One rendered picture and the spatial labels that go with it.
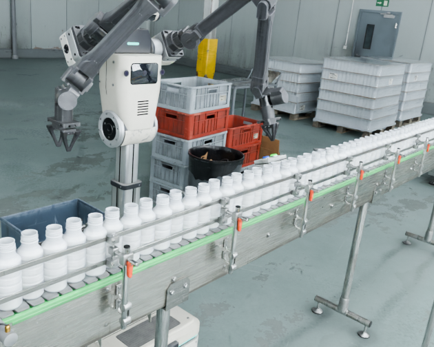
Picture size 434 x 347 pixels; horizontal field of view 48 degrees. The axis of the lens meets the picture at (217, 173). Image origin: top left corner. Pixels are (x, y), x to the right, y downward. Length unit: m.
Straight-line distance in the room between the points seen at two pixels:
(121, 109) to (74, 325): 0.98
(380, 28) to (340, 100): 4.30
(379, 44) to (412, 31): 0.77
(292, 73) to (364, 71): 1.36
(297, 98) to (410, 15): 4.24
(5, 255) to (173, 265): 0.53
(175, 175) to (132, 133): 2.17
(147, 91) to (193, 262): 0.81
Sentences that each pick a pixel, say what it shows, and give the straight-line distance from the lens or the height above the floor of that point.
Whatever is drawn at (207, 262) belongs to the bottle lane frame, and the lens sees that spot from 1.63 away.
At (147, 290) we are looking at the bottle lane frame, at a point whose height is 0.91.
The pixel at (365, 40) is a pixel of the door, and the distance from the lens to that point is 12.46.
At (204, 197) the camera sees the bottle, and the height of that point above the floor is 1.13.
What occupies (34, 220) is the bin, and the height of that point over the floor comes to 0.91.
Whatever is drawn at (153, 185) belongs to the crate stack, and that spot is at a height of 0.17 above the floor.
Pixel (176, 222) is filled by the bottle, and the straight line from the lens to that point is 1.49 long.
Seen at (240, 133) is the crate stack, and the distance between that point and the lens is 4.80.
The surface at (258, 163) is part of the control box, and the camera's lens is 2.11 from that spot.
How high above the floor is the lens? 1.69
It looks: 18 degrees down
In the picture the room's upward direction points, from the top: 6 degrees clockwise
